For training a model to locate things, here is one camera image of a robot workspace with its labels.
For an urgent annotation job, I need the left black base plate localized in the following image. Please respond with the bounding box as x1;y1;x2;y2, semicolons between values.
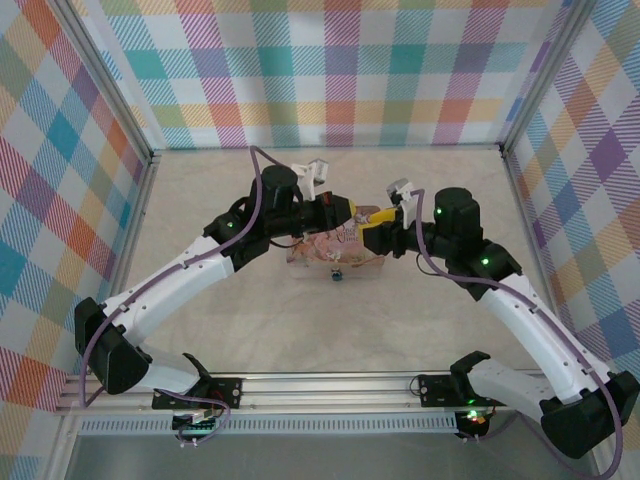
151;377;244;412

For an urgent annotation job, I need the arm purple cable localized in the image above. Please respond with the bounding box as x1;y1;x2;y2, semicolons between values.
79;145;281;449
412;187;632;480

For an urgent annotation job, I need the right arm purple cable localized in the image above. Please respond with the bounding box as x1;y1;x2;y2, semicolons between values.
412;187;632;480

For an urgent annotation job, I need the aluminium mounting rail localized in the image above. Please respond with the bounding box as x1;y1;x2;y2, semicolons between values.
53;370;551;415

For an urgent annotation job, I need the electronics board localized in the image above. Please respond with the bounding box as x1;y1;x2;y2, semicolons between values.
172;408;224;436
459;408;490;432

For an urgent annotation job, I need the right electronics board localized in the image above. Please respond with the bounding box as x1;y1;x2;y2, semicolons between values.
459;408;490;432

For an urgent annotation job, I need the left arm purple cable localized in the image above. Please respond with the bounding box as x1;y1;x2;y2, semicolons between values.
79;145;281;449

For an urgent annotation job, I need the pink printed tin box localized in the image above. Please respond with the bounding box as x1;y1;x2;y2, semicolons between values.
284;202;387;281

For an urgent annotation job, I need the slotted grey cable duct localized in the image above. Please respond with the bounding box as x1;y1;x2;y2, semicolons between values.
77;417;460;436

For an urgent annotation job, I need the aluminium frame side rail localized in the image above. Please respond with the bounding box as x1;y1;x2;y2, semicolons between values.
114;152;164;301

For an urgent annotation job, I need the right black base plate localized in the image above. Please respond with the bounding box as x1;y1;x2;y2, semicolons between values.
417;372;506;409

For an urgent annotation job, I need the left electronics board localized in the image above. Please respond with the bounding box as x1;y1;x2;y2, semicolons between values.
172;408;224;436

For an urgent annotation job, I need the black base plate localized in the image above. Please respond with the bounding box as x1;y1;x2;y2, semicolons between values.
151;377;244;412
417;372;506;409

